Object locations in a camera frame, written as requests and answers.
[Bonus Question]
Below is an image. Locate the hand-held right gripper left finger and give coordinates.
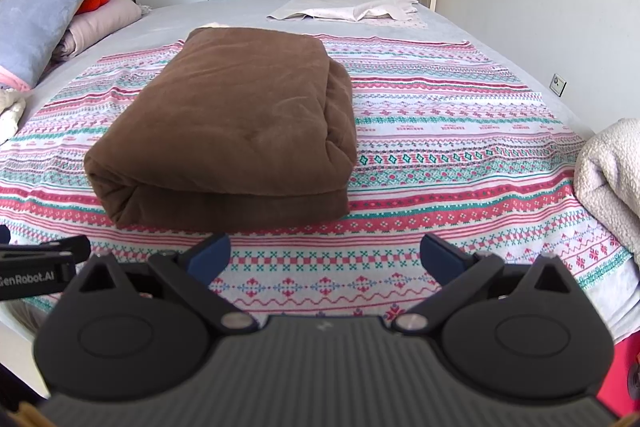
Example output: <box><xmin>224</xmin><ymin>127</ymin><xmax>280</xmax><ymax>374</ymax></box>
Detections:
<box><xmin>79</xmin><ymin>233</ymin><xmax>253</xmax><ymax>337</ymax></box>

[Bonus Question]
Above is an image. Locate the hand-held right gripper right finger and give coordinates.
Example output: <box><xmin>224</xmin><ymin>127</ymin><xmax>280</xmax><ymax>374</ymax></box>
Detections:
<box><xmin>391</xmin><ymin>233</ymin><xmax>581</xmax><ymax>337</ymax></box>

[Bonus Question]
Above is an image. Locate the brown jacket with fur collar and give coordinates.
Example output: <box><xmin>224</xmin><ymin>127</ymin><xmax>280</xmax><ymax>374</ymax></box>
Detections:
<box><xmin>84</xmin><ymin>23</ymin><xmax>358</xmax><ymax>230</ymax></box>

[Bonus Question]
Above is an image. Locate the striped patterned blanket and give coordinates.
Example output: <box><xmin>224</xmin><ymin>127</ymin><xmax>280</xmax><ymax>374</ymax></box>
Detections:
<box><xmin>0</xmin><ymin>34</ymin><xmax>636</xmax><ymax>323</ymax></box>

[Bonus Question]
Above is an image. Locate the white fleece garment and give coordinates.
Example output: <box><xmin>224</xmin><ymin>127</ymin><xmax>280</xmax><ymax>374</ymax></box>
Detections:
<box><xmin>574</xmin><ymin>118</ymin><xmax>640</xmax><ymax>268</ymax></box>

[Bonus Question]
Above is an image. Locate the pink folded blanket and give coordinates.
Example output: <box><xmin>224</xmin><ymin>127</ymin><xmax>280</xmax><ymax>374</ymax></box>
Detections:
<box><xmin>0</xmin><ymin>67</ymin><xmax>31</xmax><ymax>92</ymax></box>

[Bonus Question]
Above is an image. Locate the large red object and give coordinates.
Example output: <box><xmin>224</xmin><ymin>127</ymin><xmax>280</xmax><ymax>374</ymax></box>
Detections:
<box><xmin>597</xmin><ymin>337</ymin><xmax>640</xmax><ymax>423</ymax></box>

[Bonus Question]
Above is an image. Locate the pale floral cloth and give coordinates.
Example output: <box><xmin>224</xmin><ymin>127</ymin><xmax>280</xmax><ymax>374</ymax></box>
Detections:
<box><xmin>360</xmin><ymin>13</ymin><xmax>429</xmax><ymax>30</ymax></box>

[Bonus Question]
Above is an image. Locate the grey sheeted bed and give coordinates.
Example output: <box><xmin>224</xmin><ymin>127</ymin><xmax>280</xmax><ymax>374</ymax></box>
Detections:
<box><xmin>0</xmin><ymin>0</ymin><xmax>640</xmax><ymax>348</ymax></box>

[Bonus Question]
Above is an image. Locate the pink pillow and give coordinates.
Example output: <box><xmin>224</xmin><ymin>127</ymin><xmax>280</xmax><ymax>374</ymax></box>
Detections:
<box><xmin>52</xmin><ymin>0</ymin><xmax>143</xmax><ymax>60</ymax></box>

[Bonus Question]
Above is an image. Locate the blue-grey pillow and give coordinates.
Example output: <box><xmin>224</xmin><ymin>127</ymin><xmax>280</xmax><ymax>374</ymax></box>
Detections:
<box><xmin>0</xmin><ymin>0</ymin><xmax>124</xmax><ymax>88</ymax></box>

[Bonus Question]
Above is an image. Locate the white folded cloth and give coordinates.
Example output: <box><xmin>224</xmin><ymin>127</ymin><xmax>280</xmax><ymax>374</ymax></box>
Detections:
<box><xmin>266</xmin><ymin>0</ymin><xmax>420</xmax><ymax>22</ymax></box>

